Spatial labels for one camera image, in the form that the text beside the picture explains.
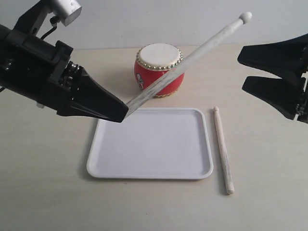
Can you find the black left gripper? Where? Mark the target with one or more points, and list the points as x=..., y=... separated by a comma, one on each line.
x=37, y=70

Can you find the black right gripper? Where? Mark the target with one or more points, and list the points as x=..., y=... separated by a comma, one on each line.
x=287, y=60

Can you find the whitewashed drumstick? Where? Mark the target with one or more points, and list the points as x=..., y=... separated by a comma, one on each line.
x=223, y=153
x=189, y=60

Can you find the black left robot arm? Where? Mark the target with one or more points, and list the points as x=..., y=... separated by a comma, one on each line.
x=4, y=36

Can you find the small red drum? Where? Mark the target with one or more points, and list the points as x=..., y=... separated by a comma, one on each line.
x=153, y=61

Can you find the white plastic tray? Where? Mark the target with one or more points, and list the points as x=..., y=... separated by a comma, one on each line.
x=152, y=143

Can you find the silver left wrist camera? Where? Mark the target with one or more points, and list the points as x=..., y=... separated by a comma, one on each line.
x=66, y=10

